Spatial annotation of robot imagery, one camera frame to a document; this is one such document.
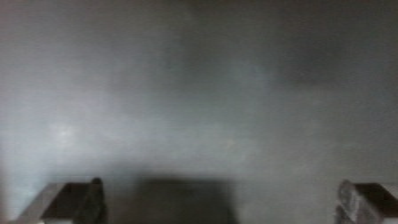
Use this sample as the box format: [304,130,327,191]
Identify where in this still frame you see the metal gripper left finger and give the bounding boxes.
[14,178,108,224]

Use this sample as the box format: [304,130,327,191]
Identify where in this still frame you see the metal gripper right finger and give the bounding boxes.
[334,180,398,224]

